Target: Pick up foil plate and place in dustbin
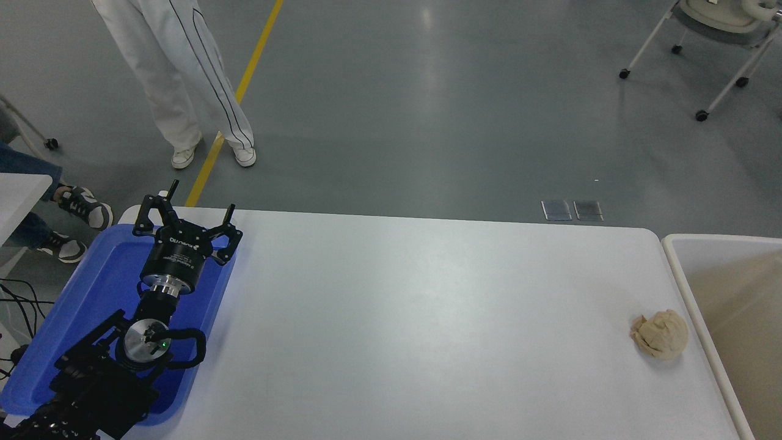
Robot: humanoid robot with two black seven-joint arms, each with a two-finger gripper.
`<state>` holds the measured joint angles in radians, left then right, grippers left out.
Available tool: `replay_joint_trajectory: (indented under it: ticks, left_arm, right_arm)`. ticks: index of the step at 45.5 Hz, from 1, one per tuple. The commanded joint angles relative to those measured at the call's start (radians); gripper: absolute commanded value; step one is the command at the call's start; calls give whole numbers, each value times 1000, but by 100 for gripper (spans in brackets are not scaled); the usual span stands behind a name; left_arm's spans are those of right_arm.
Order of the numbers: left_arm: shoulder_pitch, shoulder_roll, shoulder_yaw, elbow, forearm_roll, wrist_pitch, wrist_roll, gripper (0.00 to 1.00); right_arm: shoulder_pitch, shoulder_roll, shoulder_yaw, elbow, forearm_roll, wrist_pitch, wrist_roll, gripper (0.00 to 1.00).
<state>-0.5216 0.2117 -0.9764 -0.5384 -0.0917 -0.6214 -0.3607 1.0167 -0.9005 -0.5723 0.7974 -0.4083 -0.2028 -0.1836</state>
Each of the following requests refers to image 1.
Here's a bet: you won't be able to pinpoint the large pale bin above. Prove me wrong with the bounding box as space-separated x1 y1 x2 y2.
662 233 782 440

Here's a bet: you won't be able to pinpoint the black cables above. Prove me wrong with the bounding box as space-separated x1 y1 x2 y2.
0 278 46 373

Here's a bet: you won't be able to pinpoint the blue plastic tray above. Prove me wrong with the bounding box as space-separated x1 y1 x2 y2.
0 223 239 427

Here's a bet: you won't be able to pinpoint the white wheeled chair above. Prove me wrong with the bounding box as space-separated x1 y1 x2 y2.
619 0 782 122

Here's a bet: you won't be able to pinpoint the grey chair leg with caster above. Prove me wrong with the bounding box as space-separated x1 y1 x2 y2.
0 95 59 151

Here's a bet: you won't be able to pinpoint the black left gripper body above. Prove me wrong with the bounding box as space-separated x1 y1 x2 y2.
141 223 214 288

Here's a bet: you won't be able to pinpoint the standing person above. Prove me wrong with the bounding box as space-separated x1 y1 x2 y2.
90 0 257 169

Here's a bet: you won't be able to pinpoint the crumpled tan paper ball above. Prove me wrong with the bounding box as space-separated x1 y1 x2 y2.
630 309 689 360

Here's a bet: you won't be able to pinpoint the seated person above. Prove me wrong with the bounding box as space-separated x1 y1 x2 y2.
0 144 114 264

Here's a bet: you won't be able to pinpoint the small white table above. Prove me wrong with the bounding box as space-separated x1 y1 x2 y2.
0 173 53 245

